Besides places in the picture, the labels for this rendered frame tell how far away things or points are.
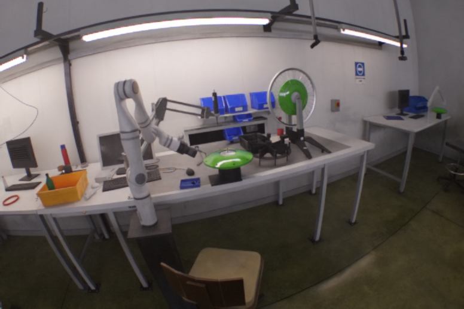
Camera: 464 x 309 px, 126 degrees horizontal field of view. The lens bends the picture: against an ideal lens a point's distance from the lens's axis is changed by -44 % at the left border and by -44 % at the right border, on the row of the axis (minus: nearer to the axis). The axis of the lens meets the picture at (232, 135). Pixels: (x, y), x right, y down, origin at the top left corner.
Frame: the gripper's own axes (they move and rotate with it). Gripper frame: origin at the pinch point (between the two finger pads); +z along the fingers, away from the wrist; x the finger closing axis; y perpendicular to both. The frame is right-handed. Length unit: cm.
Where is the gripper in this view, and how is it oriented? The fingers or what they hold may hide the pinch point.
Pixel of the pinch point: (205, 153)
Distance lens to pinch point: 127.4
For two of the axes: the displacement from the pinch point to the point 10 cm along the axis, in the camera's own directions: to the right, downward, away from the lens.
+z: 7.9, 4.0, 4.6
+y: -4.5, 9.0, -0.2
